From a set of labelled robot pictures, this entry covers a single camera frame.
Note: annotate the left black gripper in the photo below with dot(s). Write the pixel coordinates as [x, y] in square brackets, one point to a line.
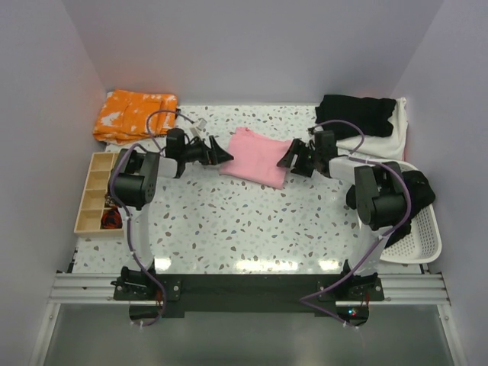
[215, 156]

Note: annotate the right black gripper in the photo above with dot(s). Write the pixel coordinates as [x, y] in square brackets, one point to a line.
[298, 148]

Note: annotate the pink t-shirt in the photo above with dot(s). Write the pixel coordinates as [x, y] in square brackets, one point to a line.
[255, 158]

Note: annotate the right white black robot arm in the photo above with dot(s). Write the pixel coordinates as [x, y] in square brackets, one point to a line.
[360, 269]

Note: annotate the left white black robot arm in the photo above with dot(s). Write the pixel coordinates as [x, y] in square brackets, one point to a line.
[132, 185]

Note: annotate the black folded t-shirt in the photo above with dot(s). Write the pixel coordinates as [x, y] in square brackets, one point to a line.
[370, 115]

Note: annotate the orange white folded t-shirt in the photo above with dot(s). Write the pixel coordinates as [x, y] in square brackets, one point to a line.
[128, 116]

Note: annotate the black white patterned item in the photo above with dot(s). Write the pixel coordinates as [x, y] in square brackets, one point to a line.
[108, 199]

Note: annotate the black t-shirt in basket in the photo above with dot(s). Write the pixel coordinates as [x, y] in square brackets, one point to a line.
[382, 203]

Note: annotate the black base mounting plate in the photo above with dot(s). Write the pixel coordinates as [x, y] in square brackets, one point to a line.
[175, 295]

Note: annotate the wooden compartment tray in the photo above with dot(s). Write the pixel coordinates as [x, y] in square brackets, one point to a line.
[93, 220]

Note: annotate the white plastic laundry basket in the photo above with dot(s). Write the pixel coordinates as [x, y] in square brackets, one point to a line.
[422, 245]

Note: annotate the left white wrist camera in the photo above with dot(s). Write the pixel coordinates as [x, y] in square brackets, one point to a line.
[198, 128]

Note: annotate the aluminium rail frame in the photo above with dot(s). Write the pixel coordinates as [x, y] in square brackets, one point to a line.
[94, 270]

